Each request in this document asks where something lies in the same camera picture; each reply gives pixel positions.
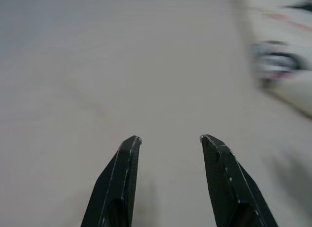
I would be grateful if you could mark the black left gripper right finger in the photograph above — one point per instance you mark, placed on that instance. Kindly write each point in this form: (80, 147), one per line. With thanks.
(229, 188)

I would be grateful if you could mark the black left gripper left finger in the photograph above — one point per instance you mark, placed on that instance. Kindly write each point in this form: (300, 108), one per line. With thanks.
(114, 188)

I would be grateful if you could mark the bed with cream sheet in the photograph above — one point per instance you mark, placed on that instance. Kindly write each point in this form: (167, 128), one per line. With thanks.
(122, 78)

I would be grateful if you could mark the cream cartoon print blanket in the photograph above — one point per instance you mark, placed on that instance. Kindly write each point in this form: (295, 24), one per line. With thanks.
(280, 66)

